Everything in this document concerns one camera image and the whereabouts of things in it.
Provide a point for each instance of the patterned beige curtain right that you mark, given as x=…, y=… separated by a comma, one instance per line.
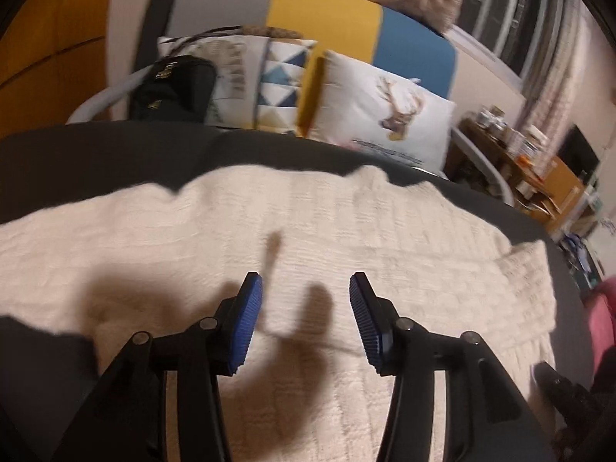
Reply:
x=549, y=109

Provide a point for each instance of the geometric triangle print pillow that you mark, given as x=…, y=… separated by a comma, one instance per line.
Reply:
x=259, y=80

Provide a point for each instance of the black television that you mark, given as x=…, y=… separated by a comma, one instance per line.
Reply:
x=578, y=155

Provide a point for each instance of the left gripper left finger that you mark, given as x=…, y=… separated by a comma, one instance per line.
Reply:
x=124, y=416

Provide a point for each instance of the wooden side table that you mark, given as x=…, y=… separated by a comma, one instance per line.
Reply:
x=528, y=189

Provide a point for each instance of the window with white frame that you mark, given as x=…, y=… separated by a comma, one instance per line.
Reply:
x=503, y=35

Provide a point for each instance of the black handbag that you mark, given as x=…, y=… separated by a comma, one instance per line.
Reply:
x=176, y=89

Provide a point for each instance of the white deer print pillow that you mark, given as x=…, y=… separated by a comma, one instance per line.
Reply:
x=367, y=109

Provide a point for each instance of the pink blanket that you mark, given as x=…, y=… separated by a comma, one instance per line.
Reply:
x=600, y=312

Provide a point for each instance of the grey yellow blue armchair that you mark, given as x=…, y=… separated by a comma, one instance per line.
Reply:
x=358, y=28

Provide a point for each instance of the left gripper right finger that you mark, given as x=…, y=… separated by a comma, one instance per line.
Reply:
x=487, y=417

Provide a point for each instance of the wooden chair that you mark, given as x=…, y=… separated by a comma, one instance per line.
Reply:
x=561, y=192

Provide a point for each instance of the cream knitted sweater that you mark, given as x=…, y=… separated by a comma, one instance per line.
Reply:
x=145, y=258

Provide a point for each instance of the wooden wardrobe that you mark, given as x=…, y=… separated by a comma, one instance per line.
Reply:
x=52, y=60

